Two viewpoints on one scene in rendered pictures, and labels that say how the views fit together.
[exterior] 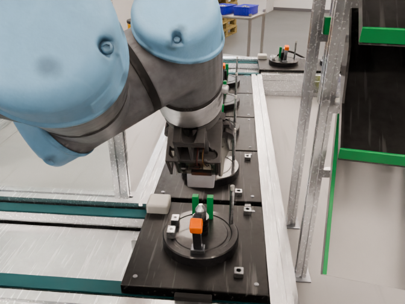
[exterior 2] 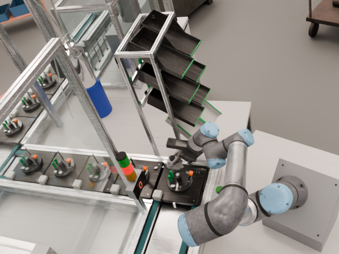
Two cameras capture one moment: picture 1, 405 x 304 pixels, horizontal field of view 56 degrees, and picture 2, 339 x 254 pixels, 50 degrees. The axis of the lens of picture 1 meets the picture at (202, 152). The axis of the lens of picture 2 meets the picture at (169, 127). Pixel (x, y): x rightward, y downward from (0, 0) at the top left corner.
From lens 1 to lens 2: 1.49 m
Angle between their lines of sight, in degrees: 54
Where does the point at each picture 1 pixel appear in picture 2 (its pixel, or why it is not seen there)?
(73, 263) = (174, 229)
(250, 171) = (140, 163)
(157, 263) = (188, 194)
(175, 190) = (147, 190)
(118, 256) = (173, 214)
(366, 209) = (192, 130)
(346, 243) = not seen: hidden behind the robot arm
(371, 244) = not seen: hidden behind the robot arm
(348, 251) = not seen: hidden behind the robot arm
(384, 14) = (179, 94)
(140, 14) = (213, 133)
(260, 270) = (197, 167)
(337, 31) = (168, 105)
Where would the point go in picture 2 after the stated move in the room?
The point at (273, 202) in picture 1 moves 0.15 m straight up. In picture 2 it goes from (162, 159) to (155, 142)
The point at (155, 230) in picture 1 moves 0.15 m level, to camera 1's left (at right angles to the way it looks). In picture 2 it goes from (172, 196) to (166, 222)
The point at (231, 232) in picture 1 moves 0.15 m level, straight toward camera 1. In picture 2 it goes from (181, 171) to (208, 174)
